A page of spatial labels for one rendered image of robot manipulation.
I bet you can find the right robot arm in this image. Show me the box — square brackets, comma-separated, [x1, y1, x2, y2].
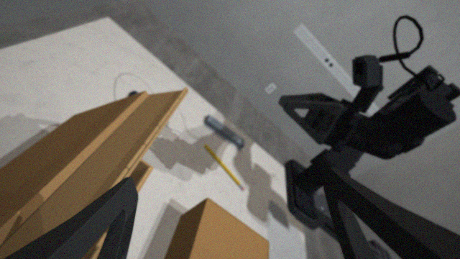
[290, 55, 460, 220]

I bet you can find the yellow pencil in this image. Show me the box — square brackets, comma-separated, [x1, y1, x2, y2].
[204, 145, 245, 191]

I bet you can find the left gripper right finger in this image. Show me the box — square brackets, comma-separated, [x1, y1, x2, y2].
[323, 168, 460, 259]

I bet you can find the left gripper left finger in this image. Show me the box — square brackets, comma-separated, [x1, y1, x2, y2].
[5, 177, 139, 259]

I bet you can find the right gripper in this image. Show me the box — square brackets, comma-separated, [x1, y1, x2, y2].
[278, 65, 384, 153]

